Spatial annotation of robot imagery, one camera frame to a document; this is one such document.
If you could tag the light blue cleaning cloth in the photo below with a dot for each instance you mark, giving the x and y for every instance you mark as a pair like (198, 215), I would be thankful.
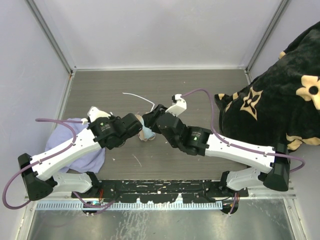
(148, 130)

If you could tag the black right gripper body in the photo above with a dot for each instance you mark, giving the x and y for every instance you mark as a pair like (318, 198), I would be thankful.
(151, 123)

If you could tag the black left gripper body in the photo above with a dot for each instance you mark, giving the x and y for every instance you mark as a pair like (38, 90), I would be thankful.
(122, 141)

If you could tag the black paint-splattered base plate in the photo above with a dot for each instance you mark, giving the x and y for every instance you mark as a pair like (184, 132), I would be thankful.
(158, 191)

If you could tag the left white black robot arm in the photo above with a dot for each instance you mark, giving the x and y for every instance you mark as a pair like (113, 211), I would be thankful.
(41, 173)

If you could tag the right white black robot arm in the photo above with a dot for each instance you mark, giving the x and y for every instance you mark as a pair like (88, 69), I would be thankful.
(265, 167)

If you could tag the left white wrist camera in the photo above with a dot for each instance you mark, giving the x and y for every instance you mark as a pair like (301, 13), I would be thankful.
(93, 114)

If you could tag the left aluminium frame post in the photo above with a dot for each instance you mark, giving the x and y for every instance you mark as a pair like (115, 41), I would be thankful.
(48, 26)

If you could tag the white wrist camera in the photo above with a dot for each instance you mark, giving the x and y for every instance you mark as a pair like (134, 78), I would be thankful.
(93, 114)
(179, 105)

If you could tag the flag print glasses case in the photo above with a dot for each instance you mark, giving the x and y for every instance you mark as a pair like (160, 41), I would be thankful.
(146, 133)

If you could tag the black floral plush blanket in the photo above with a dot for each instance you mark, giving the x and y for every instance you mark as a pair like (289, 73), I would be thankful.
(282, 105)

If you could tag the white rectangular sunglasses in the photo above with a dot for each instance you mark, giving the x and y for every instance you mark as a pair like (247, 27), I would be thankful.
(143, 98)

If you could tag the slotted white cable duct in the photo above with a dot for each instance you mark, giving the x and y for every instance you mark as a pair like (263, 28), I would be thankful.
(51, 205)

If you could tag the aluminium frame post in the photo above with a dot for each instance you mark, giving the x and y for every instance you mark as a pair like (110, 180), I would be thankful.
(48, 26)
(267, 33)

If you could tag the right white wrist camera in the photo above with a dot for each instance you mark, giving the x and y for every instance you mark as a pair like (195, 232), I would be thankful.
(179, 105)

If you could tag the right aluminium frame post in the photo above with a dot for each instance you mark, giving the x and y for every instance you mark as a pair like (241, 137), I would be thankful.
(267, 33)

